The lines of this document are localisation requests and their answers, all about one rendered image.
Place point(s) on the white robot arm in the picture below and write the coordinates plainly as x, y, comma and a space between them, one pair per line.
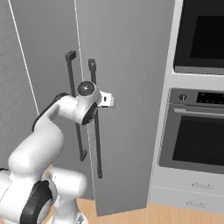
35, 151

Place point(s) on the white oven cabinet frame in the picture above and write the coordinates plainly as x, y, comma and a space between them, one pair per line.
172, 78

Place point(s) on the white drawer front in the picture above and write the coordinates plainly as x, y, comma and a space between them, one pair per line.
172, 198
175, 179

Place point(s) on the round oven knob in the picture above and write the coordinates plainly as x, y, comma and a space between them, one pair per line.
182, 97

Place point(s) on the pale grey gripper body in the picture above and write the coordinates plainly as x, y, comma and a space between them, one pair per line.
112, 101

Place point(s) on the steel built-in oven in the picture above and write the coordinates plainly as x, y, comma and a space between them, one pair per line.
198, 140

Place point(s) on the grey fridge door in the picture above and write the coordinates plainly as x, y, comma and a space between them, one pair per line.
49, 35
128, 87

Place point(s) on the black built-in microwave oven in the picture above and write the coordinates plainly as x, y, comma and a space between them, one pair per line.
201, 35

